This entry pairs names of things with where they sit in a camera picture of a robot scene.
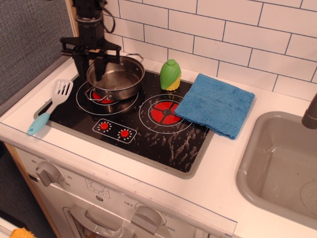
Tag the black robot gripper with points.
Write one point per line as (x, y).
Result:
(91, 37)

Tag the stainless steel pan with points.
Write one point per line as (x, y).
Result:
(120, 81)

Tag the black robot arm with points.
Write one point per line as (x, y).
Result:
(92, 9)

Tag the red left stove knob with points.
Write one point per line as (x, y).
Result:
(104, 126)

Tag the red stove knob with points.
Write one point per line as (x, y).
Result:
(124, 133)
(104, 126)

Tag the green yellow toy corn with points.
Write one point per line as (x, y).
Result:
(170, 75)

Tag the red right stove knob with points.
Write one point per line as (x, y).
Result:
(124, 133)

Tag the black toy stovetop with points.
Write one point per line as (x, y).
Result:
(157, 136)

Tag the grey timer knob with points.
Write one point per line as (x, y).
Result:
(47, 173)

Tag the blue folded cloth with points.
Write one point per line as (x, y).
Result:
(217, 105)

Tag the grey oven knob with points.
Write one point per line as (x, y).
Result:
(147, 219)

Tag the orange object at corner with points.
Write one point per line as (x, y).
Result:
(21, 233)

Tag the grey sink basin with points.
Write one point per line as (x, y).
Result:
(278, 171)

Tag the grey faucet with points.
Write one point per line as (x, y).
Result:
(309, 119)

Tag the white spatula blue handle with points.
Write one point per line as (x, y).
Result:
(61, 91)

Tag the wooden side post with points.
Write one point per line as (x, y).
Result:
(72, 13)

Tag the grey oven door handle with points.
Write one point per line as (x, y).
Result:
(88, 228)

